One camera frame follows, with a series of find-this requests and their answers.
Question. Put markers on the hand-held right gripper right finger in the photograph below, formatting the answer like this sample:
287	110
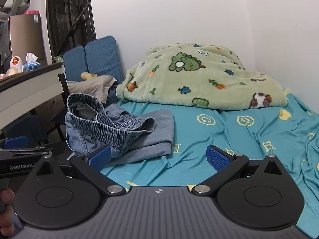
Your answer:
216	158

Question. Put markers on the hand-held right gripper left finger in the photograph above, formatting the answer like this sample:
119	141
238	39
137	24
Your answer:
101	158

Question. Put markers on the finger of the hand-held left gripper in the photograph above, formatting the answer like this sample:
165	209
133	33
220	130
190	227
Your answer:
16	142

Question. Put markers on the blue denim pants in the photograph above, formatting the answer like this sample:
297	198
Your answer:
139	139

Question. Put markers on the person's left hand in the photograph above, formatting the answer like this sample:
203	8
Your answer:
6	199

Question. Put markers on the dark cloth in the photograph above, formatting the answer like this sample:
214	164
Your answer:
25	129

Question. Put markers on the teal printed bed sheet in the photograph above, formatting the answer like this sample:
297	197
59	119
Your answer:
249	139

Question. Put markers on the brown cardboard box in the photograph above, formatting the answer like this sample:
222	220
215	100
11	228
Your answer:
49	109

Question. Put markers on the white desk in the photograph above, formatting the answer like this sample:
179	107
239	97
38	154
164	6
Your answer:
25	92

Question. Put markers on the beige folded cloth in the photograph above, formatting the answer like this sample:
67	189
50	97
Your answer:
89	86

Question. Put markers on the white rounded bottle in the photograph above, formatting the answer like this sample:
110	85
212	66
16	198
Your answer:
14	66

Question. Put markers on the tissue pack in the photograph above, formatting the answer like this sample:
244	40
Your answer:
31	63

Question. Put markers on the green printed fleece blanket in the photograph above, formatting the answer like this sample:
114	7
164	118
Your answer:
199	79

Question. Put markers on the yellow plush toy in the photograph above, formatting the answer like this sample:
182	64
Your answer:
87	76

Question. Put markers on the small green box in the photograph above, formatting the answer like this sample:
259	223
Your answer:
58	59

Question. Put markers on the small blue headboard cushion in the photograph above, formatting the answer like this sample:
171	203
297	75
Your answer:
74	62

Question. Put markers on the large blue headboard cushion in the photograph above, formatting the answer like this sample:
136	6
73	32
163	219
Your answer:
102	54

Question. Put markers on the beige refrigerator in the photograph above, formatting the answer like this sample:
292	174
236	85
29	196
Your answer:
25	37

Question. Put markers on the pink container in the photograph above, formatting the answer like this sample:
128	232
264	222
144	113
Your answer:
32	12

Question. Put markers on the dark glass door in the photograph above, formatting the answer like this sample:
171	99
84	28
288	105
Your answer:
69	17

